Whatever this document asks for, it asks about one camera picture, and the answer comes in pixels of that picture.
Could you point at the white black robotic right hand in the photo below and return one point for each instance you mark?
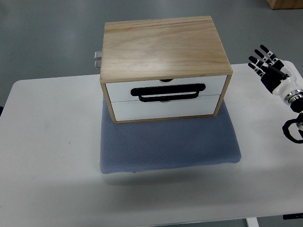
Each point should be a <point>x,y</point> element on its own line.
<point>274,74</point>

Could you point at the white drawer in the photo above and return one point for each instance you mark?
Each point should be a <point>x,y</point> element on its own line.
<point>120,92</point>
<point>137,110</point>

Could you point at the black drawer handle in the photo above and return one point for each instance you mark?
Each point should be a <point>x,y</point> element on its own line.
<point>168,93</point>

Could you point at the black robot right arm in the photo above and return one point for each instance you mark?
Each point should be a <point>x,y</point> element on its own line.
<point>295,100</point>

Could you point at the wooden drawer cabinet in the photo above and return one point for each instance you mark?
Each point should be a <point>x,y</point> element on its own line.
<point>162,49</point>

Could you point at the cardboard box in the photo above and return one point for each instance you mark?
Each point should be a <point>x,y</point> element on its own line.
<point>285,4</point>

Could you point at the black table control panel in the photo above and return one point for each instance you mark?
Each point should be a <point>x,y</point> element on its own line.
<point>293,216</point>

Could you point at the white table leg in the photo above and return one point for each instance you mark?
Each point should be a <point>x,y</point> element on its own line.
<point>252,222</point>

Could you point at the blue mesh cushion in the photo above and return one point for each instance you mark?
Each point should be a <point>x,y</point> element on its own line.
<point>168,144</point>

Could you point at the silver metal clamp lower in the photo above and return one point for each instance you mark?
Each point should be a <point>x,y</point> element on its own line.
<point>97,65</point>

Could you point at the silver metal clamp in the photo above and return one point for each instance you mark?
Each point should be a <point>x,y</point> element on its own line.
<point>97,65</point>
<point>98,55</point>

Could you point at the silver metal clamp upper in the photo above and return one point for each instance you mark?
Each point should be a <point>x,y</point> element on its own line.
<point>98,55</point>

